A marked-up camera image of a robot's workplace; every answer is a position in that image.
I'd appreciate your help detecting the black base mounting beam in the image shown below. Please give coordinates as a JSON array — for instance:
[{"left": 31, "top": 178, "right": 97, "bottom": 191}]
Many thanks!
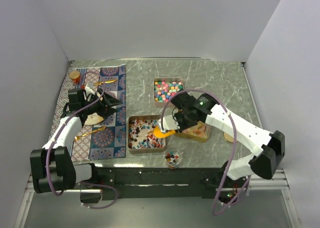
[{"left": 69, "top": 162, "right": 248, "bottom": 205}]

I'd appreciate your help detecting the yellow round plate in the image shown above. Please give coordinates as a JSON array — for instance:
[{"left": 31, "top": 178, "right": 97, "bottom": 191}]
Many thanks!
[{"left": 84, "top": 112, "right": 105, "bottom": 126}]

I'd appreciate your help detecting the pink tin of star candies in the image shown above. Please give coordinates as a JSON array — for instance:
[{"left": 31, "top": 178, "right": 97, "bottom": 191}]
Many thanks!
[{"left": 153, "top": 77, "right": 184, "bottom": 108}]

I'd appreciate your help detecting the aluminium rail frame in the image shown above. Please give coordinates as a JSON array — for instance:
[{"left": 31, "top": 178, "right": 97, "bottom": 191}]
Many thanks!
[{"left": 15, "top": 60, "right": 301, "bottom": 228}]

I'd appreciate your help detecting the gold fork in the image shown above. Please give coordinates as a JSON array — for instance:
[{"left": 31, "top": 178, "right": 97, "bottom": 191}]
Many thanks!
[{"left": 73, "top": 126, "right": 106, "bottom": 142}]

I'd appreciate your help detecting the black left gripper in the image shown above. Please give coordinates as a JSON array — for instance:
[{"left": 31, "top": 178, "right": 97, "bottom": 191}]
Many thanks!
[{"left": 81, "top": 88, "right": 122, "bottom": 119}]

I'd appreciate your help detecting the patterned mandala placemat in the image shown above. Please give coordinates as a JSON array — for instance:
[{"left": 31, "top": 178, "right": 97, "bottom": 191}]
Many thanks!
[{"left": 49, "top": 64, "right": 126, "bottom": 162}]

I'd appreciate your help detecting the yellow tin of popsicle candies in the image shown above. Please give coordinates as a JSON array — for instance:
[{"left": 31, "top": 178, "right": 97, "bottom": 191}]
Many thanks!
[{"left": 175, "top": 121, "right": 211, "bottom": 143}]

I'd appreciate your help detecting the gold knife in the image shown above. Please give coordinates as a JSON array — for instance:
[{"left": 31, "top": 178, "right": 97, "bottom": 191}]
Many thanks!
[{"left": 83, "top": 79, "right": 118, "bottom": 87}]

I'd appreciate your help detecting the orange cup with lid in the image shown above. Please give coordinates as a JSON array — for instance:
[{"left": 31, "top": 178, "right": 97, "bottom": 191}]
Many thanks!
[{"left": 69, "top": 70, "right": 81, "bottom": 84}]

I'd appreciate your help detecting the yellow plastic scoop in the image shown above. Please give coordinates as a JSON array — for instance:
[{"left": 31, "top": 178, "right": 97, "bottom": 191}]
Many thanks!
[{"left": 153, "top": 126, "right": 177, "bottom": 139}]

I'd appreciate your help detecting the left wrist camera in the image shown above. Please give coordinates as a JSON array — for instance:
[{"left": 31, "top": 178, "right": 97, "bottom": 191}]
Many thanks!
[{"left": 84, "top": 83, "right": 96, "bottom": 96}]

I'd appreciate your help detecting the clear glass jar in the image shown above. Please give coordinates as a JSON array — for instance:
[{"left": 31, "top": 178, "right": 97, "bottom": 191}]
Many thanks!
[{"left": 164, "top": 149, "right": 182, "bottom": 169}]

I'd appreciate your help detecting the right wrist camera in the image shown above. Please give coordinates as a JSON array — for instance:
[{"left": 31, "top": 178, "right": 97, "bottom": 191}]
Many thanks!
[{"left": 157, "top": 115, "right": 178, "bottom": 132}]

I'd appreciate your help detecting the round wooden jar lid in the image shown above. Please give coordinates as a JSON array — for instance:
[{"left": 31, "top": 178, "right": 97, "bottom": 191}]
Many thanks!
[{"left": 223, "top": 132, "right": 234, "bottom": 143}]

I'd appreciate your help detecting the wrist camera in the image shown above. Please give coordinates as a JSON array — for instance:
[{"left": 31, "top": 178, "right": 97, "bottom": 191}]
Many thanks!
[
  {"left": 84, "top": 83, "right": 96, "bottom": 96},
  {"left": 157, "top": 115, "right": 178, "bottom": 132}
]

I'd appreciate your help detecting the gold tin of lollipops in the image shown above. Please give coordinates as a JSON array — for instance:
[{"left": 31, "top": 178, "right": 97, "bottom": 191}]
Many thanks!
[{"left": 127, "top": 115, "right": 167, "bottom": 154}]

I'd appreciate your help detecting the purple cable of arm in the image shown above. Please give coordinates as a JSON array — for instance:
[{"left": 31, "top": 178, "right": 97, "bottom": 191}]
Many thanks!
[
  {"left": 159, "top": 89, "right": 251, "bottom": 217},
  {"left": 44, "top": 71, "right": 118, "bottom": 210}
]

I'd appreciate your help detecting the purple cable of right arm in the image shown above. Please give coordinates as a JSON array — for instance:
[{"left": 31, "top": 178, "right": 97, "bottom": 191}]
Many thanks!
[{"left": 159, "top": 89, "right": 251, "bottom": 217}]

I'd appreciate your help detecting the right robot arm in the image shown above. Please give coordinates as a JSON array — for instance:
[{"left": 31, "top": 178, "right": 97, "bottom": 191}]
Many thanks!
[{"left": 163, "top": 91, "right": 285, "bottom": 188}]

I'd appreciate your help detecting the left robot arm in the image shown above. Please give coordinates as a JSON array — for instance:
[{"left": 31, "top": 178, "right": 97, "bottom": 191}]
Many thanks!
[{"left": 29, "top": 87, "right": 122, "bottom": 196}]

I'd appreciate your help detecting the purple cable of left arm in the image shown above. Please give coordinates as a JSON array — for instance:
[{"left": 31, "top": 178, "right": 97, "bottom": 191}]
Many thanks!
[{"left": 44, "top": 71, "right": 118, "bottom": 210}]

